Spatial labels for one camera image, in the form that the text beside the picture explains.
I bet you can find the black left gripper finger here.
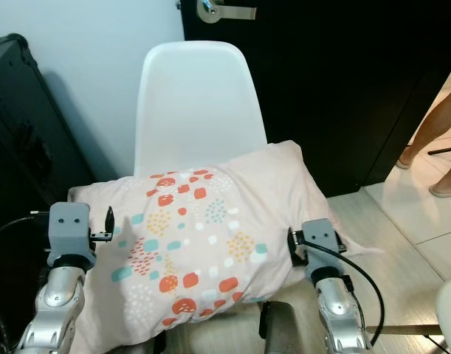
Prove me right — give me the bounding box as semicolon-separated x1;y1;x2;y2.
89;206;115;243

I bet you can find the pink patterned pillow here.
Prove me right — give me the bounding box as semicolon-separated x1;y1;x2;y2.
68;140;385;354

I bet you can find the white plastic chair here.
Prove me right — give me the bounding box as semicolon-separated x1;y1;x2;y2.
133;41;269;178

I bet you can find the grey robot right leg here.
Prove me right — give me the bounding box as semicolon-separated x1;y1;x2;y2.
258;299;311;354

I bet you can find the large black case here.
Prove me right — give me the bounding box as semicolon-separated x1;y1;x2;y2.
0;33;89;354

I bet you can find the wooden bar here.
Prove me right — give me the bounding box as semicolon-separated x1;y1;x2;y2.
365;324;441;336

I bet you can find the black door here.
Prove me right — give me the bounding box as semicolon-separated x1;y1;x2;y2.
181;0;451;198

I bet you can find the beige slipper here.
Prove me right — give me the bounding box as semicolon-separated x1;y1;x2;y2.
430;181;451;198

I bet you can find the white rounded object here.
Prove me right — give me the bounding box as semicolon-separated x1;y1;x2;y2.
434;277;451;354

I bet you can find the person bare leg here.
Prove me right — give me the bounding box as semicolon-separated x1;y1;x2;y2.
397;77;451;169
430;151;451;198

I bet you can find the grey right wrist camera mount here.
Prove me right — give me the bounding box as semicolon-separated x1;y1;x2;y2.
299;218;348;277

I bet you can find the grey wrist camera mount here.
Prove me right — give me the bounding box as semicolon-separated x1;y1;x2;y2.
299;218;348;277
48;202;93;257

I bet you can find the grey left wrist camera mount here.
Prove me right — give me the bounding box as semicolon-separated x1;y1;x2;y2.
48;202;93;257

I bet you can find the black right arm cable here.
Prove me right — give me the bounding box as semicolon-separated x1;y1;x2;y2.
299;235;387;346

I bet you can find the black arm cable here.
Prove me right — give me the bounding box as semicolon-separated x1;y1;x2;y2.
299;235;387;346
0;210;50;240

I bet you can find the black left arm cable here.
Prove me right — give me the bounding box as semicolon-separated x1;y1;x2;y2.
0;210;50;240

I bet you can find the silver door lever handle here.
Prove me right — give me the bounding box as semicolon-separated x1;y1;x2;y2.
196;0;258;24

